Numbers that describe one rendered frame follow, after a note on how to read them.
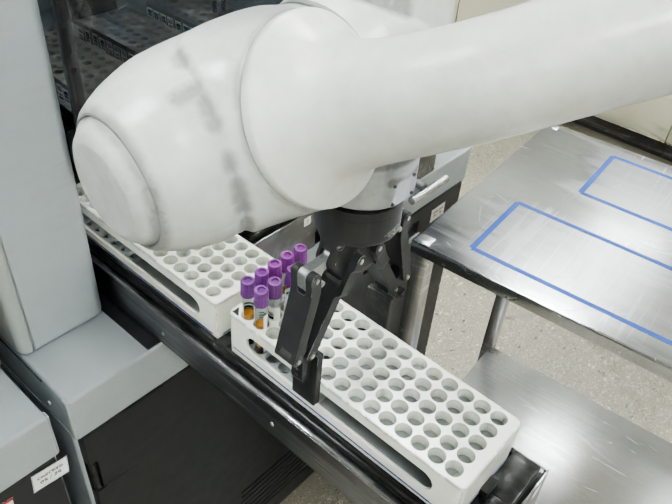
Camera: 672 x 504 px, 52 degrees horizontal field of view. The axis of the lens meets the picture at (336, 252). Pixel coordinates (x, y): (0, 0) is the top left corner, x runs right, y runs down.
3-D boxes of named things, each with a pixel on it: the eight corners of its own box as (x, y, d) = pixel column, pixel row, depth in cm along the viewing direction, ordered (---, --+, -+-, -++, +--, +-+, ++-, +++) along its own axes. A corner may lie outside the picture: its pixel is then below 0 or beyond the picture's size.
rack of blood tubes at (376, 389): (228, 351, 76) (227, 311, 72) (292, 306, 82) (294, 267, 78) (450, 529, 62) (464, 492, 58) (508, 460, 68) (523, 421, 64)
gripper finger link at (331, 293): (369, 255, 60) (361, 255, 59) (319, 365, 62) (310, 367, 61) (335, 235, 62) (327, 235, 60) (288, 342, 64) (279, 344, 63)
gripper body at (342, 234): (362, 226, 52) (352, 313, 58) (427, 183, 58) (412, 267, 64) (291, 185, 56) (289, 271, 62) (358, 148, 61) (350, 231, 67)
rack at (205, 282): (70, 228, 92) (61, 189, 88) (133, 199, 98) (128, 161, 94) (218, 346, 77) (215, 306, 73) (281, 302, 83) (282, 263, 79)
